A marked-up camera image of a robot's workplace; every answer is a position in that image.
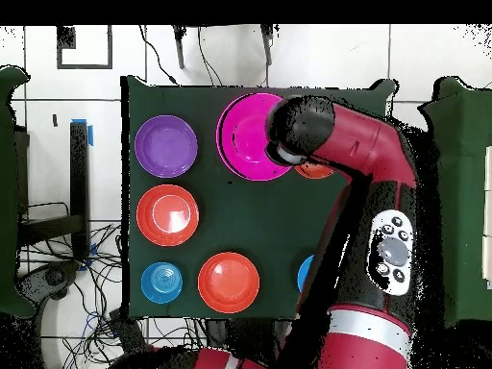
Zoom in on large pink bowl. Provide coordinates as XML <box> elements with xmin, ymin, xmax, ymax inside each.
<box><xmin>215</xmin><ymin>92</ymin><xmax>295</xmax><ymax>183</ymax></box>

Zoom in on small orange bowl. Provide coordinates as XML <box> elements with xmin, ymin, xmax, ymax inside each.
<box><xmin>293</xmin><ymin>160</ymin><xmax>336</xmax><ymax>181</ymax></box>

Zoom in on wide red-orange bowl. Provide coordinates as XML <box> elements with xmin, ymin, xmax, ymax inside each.
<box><xmin>197</xmin><ymin>252</ymin><xmax>261</xmax><ymax>315</ymax></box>
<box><xmin>136</xmin><ymin>184</ymin><xmax>200</xmax><ymax>248</ymax></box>

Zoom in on large blue bowl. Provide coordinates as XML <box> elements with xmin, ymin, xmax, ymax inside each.
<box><xmin>296</xmin><ymin>254</ymin><xmax>315</xmax><ymax>293</ymax></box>

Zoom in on dark green tablecloth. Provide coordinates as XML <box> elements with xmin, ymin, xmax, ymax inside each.
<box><xmin>119</xmin><ymin>75</ymin><xmax>397</xmax><ymax>323</ymax></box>

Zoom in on wide purple bowl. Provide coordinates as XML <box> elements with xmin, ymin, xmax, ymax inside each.
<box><xmin>134</xmin><ymin>114</ymin><xmax>200</xmax><ymax>179</ymax></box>

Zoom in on small light blue bowl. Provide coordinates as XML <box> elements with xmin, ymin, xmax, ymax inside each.
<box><xmin>139</xmin><ymin>261</ymin><xmax>185</xmax><ymax>306</ymax></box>

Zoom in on grey stand leg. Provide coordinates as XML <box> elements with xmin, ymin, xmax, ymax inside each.
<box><xmin>171</xmin><ymin>25</ymin><xmax>186</xmax><ymax>70</ymax></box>
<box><xmin>259</xmin><ymin>24</ymin><xmax>275</xmax><ymax>66</ymax></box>

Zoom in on black metal stand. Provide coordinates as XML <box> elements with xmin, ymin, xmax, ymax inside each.
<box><xmin>18</xmin><ymin>120</ymin><xmax>91</xmax><ymax>260</ymax></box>

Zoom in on blue tape strip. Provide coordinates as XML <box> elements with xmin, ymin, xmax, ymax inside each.
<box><xmin>70</xmin><ymin>118</ymin><xmax>94</xmax><ymax>147</ymax></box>

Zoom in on black floor power box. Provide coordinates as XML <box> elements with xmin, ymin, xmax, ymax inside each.
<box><xmin>108</xmin><ymin>307</ymin><xmax>147</xmax><ymax>357</ymax></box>

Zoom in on green cloth covered table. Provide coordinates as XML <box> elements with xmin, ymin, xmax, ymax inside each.
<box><xmin>417</xmin><ymin>75</ymin><xmax>492</xmax><ymax>326</ymax></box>
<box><xmin>0</xmin><ymin>63</ymin><xmax>37</xmax><ymax>320</ymax></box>

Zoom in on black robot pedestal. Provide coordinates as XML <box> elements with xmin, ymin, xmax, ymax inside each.
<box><xmin>205</xmin><ymin>318</ymin><xmax>293</xmax><ymax>362</ymax></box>

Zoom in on black cable with plug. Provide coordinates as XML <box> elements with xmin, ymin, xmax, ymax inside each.
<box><xmin>137</xmin><ymin>25</ymin><xmax>181</xmax><ymax>86</ymax></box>

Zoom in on tangled floor cables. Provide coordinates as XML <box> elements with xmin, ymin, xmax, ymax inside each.
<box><xmin>22</xmin><ymin>222</ymin><xmax>209</xmax><ymax>369</ymax></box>

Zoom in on black square floor frame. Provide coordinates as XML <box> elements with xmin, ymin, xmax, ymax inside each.
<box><xmin>56</xmin><ymin>25</ymin><xmax>113</xmax><ymax>71</ymax></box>

